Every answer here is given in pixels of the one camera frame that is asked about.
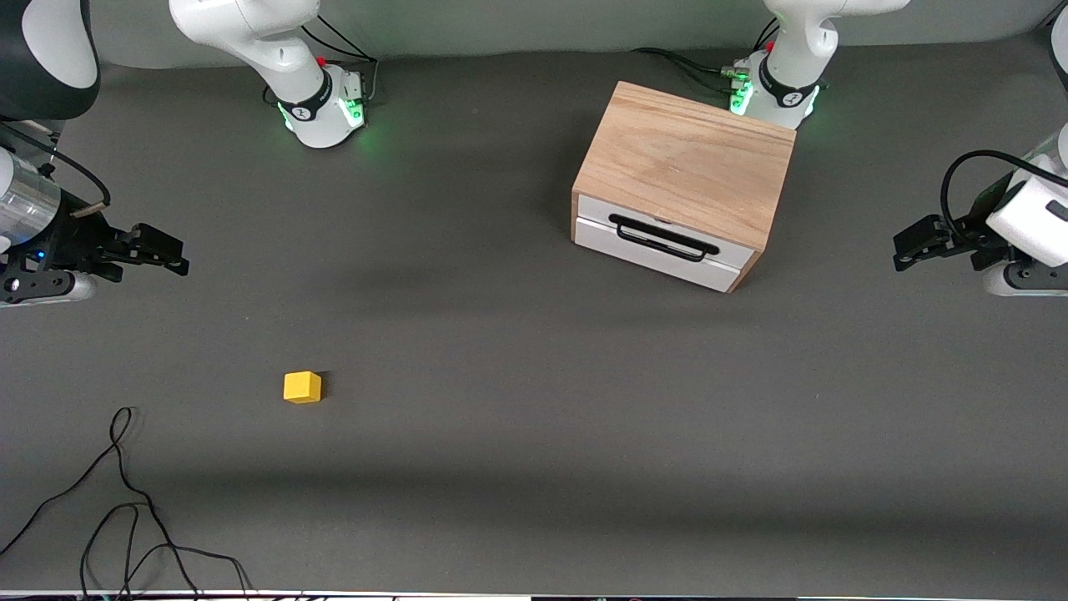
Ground black base cables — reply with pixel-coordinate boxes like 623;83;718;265
263;13;381;108
631;47;752;94

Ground wooden drawer cabinet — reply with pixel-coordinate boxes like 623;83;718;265
570;81;798;294

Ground black right base cables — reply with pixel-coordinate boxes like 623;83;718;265
263;13;381;108

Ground white-fronted wooden drawer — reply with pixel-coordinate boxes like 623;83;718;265
574;194;752;293

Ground thin black loose cable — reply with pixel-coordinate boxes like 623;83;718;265
0;407;201;601
80;503;255;601

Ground black left base cables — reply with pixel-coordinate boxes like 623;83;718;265
631;47;752;94

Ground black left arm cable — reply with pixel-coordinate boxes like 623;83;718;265
940;149;1068;245

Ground yellow block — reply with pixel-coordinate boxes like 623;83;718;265
284;371;323;405

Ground black drawer handle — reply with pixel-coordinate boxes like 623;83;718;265
608;214;721;264

